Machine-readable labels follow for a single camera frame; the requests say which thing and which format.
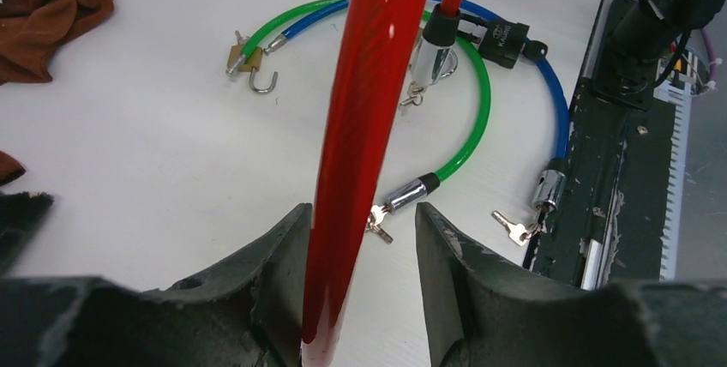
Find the black padlock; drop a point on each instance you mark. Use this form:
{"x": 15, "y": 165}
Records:
{"x": 504, "y": 42}

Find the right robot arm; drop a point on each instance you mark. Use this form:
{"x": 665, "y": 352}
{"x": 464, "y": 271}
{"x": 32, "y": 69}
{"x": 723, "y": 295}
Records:
{"x": 642, "y": 42}

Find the black floral plush blanket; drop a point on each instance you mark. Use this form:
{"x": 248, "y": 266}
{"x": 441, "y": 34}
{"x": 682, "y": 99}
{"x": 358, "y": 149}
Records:
{"x": 21, "y": 216}

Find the red cable lock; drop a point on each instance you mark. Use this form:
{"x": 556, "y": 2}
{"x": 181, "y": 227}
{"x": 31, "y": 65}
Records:
{"x": 375, "y": 50}

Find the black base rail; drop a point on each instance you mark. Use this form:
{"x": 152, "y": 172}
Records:
{"x": 618, "y": 217}

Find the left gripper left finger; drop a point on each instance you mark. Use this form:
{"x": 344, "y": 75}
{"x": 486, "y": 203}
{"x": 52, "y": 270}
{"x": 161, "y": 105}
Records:
{"x": 245, "y": 310}

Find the brown towel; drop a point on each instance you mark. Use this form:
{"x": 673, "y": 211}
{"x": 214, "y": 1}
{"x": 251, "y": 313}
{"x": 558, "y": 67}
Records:
{"x": 33, "y": 30}

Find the white cable duct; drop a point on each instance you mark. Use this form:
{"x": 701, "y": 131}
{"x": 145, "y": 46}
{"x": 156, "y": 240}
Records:
{"x": 695, "y": 220}

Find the small brass padlock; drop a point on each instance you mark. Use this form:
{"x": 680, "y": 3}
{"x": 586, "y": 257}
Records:
{"x": 251, "y": 64}

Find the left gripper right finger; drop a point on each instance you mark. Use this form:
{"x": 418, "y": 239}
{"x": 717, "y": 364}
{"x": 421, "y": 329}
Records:
{"x": 480, "y": 309}

